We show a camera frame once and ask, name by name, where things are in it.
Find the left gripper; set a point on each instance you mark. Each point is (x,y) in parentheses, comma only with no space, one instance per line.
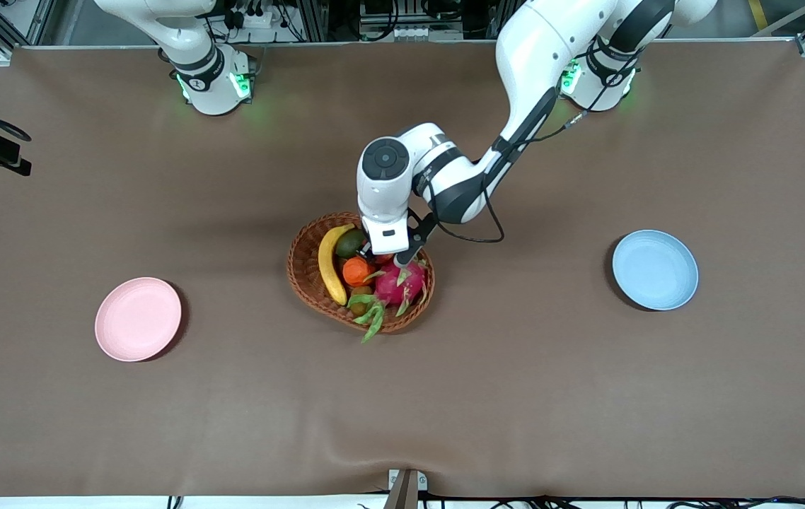
(365,249)

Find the red yellow apple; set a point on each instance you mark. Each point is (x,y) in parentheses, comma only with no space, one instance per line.
(383,258)

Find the yellow banana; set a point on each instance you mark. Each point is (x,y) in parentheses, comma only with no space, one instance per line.
(328,265)

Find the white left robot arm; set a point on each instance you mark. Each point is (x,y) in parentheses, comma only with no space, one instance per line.
(530,42)

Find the green avocado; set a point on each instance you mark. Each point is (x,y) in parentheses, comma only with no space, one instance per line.
(349,244)

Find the orange tangerine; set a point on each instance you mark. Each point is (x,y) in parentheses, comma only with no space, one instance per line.
(358,272)

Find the brown kiwi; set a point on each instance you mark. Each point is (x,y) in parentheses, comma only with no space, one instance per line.
(362,290)

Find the pink dragon fruit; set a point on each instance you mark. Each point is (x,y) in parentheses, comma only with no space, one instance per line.
(402,284)

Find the brown wicker basket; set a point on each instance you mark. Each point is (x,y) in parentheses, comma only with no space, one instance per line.
(307,272)

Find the table cover cloth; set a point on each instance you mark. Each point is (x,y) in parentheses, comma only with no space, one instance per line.
(516,389)

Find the pink plate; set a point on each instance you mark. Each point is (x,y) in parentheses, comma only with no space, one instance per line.
(137,319)

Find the black control box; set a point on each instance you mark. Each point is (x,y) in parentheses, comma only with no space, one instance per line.
(409,14)

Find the white power strip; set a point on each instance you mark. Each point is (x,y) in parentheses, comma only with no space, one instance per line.
(254,18)

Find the light blue plate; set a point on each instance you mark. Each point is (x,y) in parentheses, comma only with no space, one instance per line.
(655,270)

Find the metal table clamp bracket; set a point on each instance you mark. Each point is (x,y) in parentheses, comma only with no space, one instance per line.
(406,491)

